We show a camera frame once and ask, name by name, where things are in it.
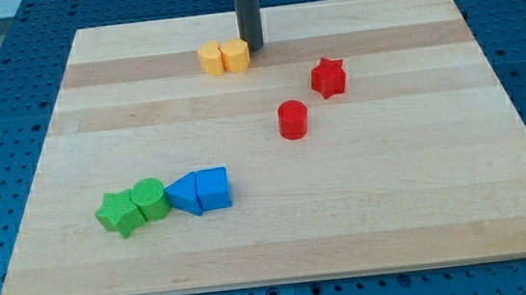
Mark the green cylinder block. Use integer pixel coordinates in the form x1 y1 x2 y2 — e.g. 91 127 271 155
130 177 171 222

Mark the blue triangle block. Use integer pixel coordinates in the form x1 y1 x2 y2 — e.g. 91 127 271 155
165 172 203 216

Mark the wooden board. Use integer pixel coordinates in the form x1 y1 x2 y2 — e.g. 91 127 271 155
0 0 526 295

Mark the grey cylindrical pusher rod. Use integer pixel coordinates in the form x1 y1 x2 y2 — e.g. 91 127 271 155
233 0 264 52

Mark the yellow heart block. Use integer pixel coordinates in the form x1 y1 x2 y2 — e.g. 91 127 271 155
197 40 224 76

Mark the yellow hexagon block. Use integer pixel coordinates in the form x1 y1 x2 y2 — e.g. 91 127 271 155
221 38 250 73

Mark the blue cube block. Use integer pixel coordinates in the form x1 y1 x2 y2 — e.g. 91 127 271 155
196 167 232 211

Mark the red cylinder block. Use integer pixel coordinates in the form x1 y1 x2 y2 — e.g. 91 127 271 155
277 99 308 140

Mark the red star block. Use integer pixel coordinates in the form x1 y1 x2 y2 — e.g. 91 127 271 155
310 57 347 100

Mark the green star block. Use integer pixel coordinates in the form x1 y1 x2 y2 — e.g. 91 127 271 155
94 189 146 239

